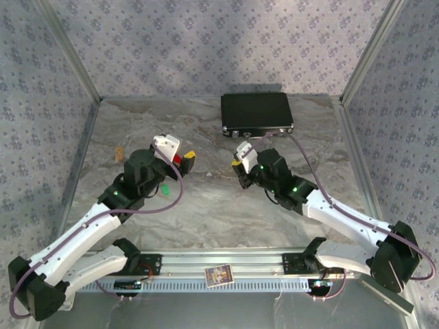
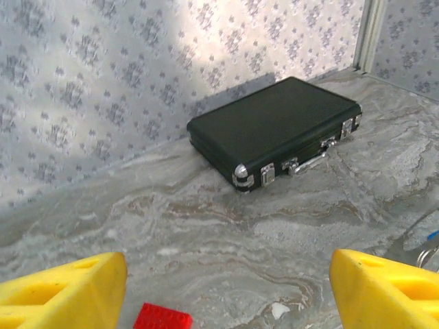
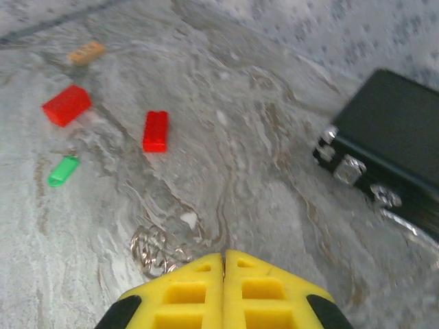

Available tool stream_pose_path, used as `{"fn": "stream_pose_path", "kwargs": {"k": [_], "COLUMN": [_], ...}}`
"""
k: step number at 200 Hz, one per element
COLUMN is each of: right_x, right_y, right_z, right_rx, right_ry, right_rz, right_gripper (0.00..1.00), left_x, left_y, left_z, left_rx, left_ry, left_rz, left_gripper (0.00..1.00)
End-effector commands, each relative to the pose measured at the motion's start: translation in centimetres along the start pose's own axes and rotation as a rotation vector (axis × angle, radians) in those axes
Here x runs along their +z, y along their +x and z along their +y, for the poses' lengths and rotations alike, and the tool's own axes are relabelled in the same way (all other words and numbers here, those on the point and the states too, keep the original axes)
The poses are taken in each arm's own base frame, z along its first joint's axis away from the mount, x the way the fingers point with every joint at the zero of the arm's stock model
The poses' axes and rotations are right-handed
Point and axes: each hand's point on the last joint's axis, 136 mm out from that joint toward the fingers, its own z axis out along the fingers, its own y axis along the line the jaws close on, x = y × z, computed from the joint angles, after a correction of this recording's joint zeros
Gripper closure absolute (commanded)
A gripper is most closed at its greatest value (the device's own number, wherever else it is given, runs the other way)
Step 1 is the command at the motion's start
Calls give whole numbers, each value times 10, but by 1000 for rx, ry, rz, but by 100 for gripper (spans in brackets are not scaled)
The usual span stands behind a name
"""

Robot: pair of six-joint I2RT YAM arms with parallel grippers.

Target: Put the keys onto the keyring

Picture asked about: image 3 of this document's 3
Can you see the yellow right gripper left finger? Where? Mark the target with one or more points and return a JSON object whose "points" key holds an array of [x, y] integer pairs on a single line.
{"points": [[212, 291]]}

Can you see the red toy brick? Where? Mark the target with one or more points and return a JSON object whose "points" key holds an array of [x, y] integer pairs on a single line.
{"points": [[156, 132], [67, 106]]}

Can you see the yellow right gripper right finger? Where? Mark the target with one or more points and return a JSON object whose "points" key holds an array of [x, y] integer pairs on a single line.
{"points": [[233, 291]]}

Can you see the orange toy brick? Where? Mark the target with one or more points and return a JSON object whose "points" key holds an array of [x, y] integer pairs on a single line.
{"points": [[85, 53]]}

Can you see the black case with metal latches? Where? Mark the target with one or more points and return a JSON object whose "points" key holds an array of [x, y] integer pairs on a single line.
{"points": [[394, 137]]}

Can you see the green plastic key tag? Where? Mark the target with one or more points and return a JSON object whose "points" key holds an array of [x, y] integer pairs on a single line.
{"points": [[63, 171]]}

